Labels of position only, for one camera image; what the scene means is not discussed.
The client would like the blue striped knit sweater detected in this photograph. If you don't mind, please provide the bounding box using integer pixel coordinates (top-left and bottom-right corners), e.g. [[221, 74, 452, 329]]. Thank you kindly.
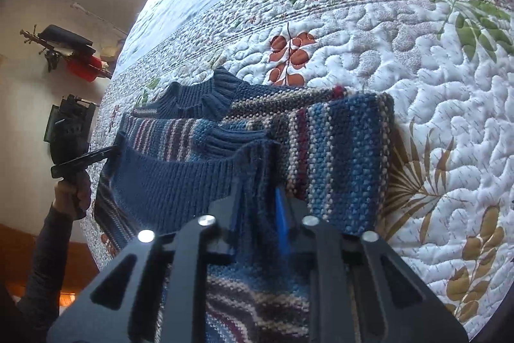
[[93, 67, 396, 343]]

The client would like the person's left hand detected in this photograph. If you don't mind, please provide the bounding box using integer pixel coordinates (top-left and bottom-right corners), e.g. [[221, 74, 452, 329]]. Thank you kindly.
[[53, 168, 93, 221]]

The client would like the black hanging jacket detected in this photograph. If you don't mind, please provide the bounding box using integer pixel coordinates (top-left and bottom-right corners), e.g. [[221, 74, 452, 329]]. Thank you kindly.
[[40, 25, 96, 56]]

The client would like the floral quilted bed cover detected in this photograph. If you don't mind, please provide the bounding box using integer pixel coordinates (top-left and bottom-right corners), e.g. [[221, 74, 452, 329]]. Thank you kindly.
[[82, 0, 514, 339]]

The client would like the person's left forearm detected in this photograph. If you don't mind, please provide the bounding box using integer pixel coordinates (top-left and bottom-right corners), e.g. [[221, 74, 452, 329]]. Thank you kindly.
[[16, 204, 75, 328]]

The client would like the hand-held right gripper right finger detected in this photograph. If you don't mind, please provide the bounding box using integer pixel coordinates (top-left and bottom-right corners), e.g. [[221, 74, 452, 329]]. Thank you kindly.
[[275, 186, 470, 343]]

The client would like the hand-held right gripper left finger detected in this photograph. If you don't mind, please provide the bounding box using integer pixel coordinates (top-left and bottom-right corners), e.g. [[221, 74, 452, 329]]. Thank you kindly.
[[47, 184, 245, 343]]

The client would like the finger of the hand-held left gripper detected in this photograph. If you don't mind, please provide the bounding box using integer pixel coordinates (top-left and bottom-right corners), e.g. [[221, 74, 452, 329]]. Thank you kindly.
[[50, 144, 122, 180]]

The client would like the red hanging bag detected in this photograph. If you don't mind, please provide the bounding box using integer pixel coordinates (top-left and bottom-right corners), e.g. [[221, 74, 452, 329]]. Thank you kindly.
[[64, 54, 114, 82]]

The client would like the wooden coat rack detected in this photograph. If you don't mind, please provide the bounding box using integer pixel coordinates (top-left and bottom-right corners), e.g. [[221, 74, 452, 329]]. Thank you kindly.
[[20, 1, 129, 82]]

